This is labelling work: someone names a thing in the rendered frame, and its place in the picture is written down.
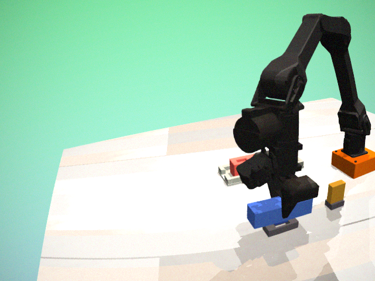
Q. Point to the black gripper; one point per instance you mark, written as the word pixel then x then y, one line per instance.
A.
pixel 289 187

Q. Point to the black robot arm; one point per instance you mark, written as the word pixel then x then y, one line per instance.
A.
pixel 272 121

